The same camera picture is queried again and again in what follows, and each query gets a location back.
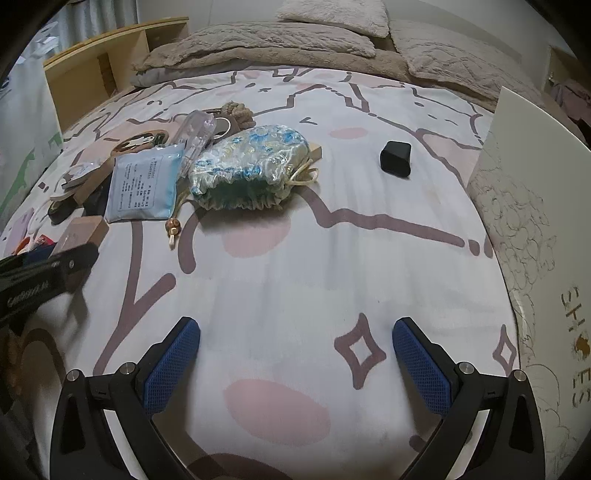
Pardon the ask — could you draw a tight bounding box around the clear plastic bag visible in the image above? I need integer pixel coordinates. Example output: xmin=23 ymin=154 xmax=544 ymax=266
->
xmin=171 ymin=110 xmax=218 ymax=171

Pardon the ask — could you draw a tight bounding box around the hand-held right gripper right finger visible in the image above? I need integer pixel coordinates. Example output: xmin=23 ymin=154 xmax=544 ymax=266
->
xmin=392 ymin=316 xmax=546 ymax=480

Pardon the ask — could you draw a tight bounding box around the cartoon printed blanket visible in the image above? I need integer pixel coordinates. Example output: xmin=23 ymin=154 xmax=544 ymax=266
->
xmin=0 ymin=62 xmax=532 ymax=480

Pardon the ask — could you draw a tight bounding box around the black charger cube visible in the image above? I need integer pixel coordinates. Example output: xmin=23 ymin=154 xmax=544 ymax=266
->
xmin=379 ymin=141 xmax=413 ymax=178

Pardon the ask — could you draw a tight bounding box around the long textured beige pillow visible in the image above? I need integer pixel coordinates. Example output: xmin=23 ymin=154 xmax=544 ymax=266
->
xmin=159 ymin=22 xmax=376 ymax=61

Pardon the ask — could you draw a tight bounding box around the floral drawstring pouch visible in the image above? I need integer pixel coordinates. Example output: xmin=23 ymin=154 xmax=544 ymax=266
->
xmin=165 ymin=126 xmax=321 ymax=250

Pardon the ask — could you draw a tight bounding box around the wooden wall cubby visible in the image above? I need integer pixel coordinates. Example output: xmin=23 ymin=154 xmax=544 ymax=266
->
xmin=547 ymin=46 xmax=591 ymax=93

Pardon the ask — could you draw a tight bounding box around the pink card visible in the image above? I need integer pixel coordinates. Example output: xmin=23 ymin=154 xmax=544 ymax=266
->
xmin=0 ymin=208 xmax=35 ymax=250

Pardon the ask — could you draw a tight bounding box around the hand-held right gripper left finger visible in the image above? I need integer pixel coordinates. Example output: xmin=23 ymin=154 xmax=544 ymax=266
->
xmin=50 ymin=316 xmax=201 ymax=480

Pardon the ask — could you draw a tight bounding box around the grey curtain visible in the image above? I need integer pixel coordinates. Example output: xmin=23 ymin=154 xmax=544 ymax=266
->
xmin=46 ymin=0 xmax=139 ymax=33

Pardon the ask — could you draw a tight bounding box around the beige fleece blanket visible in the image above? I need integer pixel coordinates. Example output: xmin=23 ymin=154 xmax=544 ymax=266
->
xmin=131 ymin=21 xmax=550 ymax=112

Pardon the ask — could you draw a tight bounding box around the pink clothes pile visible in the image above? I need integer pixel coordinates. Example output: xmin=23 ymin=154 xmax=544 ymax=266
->
xmin=551 ymin=78 xmax=591 ymax=121

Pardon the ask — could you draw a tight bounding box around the white ring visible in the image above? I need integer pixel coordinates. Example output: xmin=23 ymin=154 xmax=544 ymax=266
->
xmin=65 ymin=161 xmax=95 ymax=185

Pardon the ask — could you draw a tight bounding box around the white cardboard box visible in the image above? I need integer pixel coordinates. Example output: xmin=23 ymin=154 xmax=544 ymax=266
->
xmin=466 ymin=85 xmax=591 ymax=480

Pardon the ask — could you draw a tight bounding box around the zigzag textured beige pillow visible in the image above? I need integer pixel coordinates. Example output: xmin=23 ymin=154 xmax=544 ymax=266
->
xmin=390 ymin=21 xmax=532 ymax=100

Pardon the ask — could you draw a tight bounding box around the wooden bedside shelf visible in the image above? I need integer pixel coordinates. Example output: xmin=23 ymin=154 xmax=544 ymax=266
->
xmin=42 ymin=17 xmax=190 ymax=132

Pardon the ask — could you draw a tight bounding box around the white tote bag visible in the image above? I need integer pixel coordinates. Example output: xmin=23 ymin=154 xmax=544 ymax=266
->
xmin=0 ymin=60 xmax=63 ymax=217

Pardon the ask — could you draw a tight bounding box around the square light wooden coaster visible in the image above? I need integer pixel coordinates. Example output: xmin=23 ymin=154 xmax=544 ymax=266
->
xmin=55 ymin=216 xmax=109 ymax=252

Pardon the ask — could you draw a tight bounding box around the dark tape roll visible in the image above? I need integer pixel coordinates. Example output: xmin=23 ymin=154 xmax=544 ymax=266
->
xmin=48 ymin=203 xmax=77 ymax=224

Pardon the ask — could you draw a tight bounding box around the fluffy square pillow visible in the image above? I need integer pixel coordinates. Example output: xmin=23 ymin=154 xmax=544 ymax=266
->
xmin=277 ymin=0 xmax=391 ymax=38

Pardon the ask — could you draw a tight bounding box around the small red packet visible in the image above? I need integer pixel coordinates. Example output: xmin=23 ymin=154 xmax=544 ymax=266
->
xmin=18 ymin=233 xmax=51 ymax=252

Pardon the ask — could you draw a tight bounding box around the blue face mask packet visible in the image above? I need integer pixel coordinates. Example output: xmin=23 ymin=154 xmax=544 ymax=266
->
xmin=104 ymin=143 xmax=185 ymax=224

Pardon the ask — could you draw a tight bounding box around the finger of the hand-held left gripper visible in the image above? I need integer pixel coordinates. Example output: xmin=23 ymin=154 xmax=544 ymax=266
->
xmin=50 ymin=242 xmax=100 ymax=292
xmin=18 ymin=244 xmax=56 ymax=259

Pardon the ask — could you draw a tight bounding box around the coiled rope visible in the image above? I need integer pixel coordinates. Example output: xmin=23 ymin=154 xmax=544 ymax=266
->
xmin=217 ymin=102 xmax=256 ymax=130

